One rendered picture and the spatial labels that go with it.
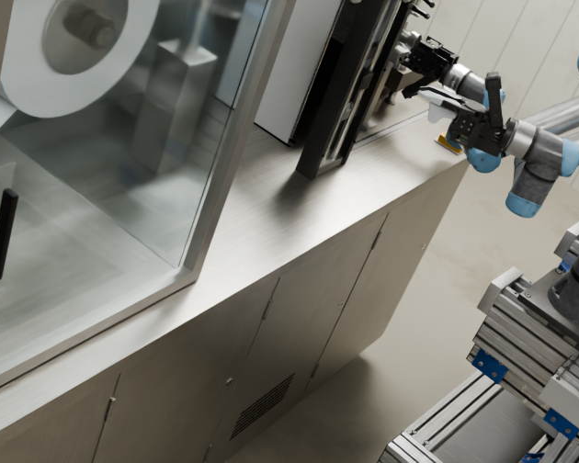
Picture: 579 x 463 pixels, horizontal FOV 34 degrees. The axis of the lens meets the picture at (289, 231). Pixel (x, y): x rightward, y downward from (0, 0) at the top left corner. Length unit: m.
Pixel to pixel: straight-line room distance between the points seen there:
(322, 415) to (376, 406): 0.21
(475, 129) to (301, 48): 0.48
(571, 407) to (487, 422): 0.66
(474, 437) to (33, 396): 1.66
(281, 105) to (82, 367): 1.00
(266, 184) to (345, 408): 1.10
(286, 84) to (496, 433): 1.25
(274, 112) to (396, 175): 0.35
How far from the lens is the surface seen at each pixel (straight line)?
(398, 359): 3.34
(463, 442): 2.84
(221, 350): 2.02
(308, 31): 2.25
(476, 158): 2.41
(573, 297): 2.36
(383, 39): 2.18
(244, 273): 1.86
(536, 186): 2.09
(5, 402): 1.49
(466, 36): 5.25
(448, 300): 3.75
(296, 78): 2.29
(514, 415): 3.04
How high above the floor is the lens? 1.98
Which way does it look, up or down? 32 degrees down
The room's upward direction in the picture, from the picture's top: 22 degrees clockwise
